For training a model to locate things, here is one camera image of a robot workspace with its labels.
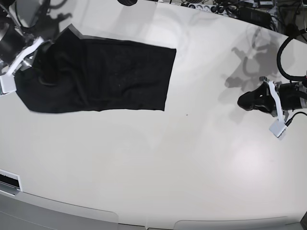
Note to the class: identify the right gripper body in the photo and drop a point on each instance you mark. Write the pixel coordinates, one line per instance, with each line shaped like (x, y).
(14, 48)

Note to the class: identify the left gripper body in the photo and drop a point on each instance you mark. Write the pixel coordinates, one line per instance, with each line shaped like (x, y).
(292, 95)

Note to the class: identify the black t-shirt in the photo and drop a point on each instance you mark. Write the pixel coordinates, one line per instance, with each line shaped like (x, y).
(83, 73)

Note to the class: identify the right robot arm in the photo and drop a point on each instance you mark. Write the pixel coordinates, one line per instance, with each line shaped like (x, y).
(19, 22)

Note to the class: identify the white power strip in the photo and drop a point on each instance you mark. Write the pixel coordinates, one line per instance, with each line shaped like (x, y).
(202, 7)

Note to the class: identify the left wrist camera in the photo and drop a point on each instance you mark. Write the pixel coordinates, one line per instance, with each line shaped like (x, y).
(278, 129)

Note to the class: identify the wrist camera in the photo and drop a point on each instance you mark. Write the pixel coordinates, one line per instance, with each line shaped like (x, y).
(278, 129)
(7, 84)

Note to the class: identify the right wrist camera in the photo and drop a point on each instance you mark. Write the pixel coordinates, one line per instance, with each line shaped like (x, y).
(7, 84)

